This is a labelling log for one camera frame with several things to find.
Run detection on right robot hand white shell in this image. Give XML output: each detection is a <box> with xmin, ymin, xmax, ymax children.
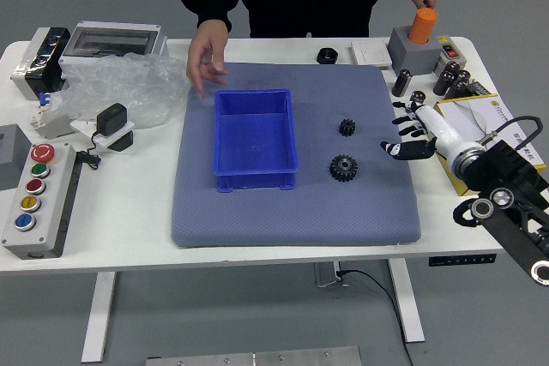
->
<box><xmin>379</xmin><ymin>99</ymin><xmax>472</xmax><ymax>166</ymax></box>

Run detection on person's right hand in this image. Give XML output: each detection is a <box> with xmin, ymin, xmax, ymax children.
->
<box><xmin>185</xmin><ymin>19</ymin><xmax>230</xmax><ymax>99</ymax></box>

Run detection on small black gear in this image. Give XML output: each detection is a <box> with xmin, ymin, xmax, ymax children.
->
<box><xmin>338</xmin><ymin>117</ymin><xmax>359</xmax><ymax>137</ymax></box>

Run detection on big black gear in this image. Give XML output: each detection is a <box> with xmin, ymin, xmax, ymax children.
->
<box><xmin>329</xmin><ymin>153</ymin><xmax>359</xmax><ymax>183</ymax></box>

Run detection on white distribution box clear lid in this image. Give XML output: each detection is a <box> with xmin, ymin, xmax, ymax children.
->
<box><xmin>58</xmin><ymin>20</ymin><xmax>169</xmax><ymax>80</ymax></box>

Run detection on blue plastic box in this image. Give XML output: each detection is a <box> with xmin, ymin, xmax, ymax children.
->
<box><xmin>213</xmin><ymin>88</ymin><xmax>300</xmax><ymax>194</ymax></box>

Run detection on black hex nut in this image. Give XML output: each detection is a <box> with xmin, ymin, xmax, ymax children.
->
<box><xmin>316</xmin><ymin>47</ymin><xmax>340</xmax><ymax>65</ymax></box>

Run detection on grey square box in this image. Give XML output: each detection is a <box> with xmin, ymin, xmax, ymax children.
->
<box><xmin>0</xmin><ymin>123</ymin><xmax>27</xmax><ymax>191</ymax></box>

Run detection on grey push button control box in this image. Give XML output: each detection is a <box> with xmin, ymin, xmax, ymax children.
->
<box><xmin>1</xmin><ymin>141</ymin><xmax>78</xmax><ymax>260</ymax></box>

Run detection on orange cylinder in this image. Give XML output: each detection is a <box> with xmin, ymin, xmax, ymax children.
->
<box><xmin>407</xmin><ymin>7</ymin><xmax>439</xmax><ymax>45</ymax></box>

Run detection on yellow and white carton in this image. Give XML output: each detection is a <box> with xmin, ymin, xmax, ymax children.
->
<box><xmin>432</xmin><ymin>93</ymin><xmax>548</xmax><ymax>198</ymax></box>

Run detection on black electronic module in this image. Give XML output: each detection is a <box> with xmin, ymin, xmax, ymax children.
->
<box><xmin>469</xmin><ymin>79</ymin><xmax>492</xmax><ymax>97</ymax></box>

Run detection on grey block holder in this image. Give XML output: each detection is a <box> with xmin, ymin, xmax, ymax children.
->
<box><xmin>387</xmin><ymin>25</ymin><xmax>443</xmax><ymax>76</ymax></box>

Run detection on clear plastic bag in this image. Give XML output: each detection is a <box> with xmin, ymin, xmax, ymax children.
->
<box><xmin>42</xmin><ymin>51</ymin><xmax>192</xmax><ymax>130</ymax></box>

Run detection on black power adapter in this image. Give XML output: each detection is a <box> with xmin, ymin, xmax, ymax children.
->
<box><xmin>96</xmin><ymin>102</ymin><xmax>129</xmax><ymax>135</ymax></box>

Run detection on black table control panel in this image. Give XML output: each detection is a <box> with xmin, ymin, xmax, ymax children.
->
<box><xmin>428</xmin><ymin>253</ymin><xmax>498</xmax><ymax>267</ymax></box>

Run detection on grey-blue mat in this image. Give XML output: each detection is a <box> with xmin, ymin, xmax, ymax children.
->
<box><xmin>170</xmin><ymin>61</ymin><xmax>422</xmax><ymax>249</ymax></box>

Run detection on white circuit breaker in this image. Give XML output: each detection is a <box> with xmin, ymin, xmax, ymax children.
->
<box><xmin>29</xmin><ymin>91</ymin><xmax>78</xmax><ymax>141</ymax></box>

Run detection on white table leg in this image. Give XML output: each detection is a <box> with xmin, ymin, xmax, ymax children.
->
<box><xmin>80</xmin><ymin>271</ymin><xmax>118</xmax><ymax>363</ymax></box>
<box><xmin>388</xmin><ymin>259</ymin><xmax>426</xmax><ymax>344</ymax></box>

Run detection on grey table control unit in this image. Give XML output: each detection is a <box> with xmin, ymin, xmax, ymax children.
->
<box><xmin>314</xmin><ymin>261</ymin><xmax>349</xmax><ymax>289</ymax></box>

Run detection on metal plate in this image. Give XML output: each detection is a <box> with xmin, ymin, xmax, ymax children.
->
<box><xmin>145</xmin><ymin>345</ymin><xmax>362</xmax><ymax>366</ymax></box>

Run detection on switch box red black buttons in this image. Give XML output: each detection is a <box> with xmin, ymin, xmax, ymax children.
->
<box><xmin>431</xmin><ymin>35</ymin><xmax>467</xmax><ymax>75</ymax></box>

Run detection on white wall switch plate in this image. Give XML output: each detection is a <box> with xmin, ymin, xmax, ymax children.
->
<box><xmin>350</xmin><ymin>39</ymin><xmax>392</xmax><ymax>69</ymax></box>

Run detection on white bracket plate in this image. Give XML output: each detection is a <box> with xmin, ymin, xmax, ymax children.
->
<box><xmin>69</xmin><ymin>119</ymin><xmax>136</xmax><ymax>153</ymax></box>

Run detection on black adapter cable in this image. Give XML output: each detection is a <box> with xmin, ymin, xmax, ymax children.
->
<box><xmin>75</xmin><ymin>132</ymin><xmax>104</xmax><ymax>170</ymax></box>

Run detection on black power cable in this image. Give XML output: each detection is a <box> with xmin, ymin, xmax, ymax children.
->
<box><xmin>338</xmin><ymin>269</ymin><xmax>415</xmax><ymax>366</ymax></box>

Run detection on black and white enclosure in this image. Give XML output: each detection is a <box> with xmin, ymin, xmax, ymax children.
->
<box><xmin>10</xmin><ymin>26</ymin><xmax>72</xmax><ymax>101</ymax></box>

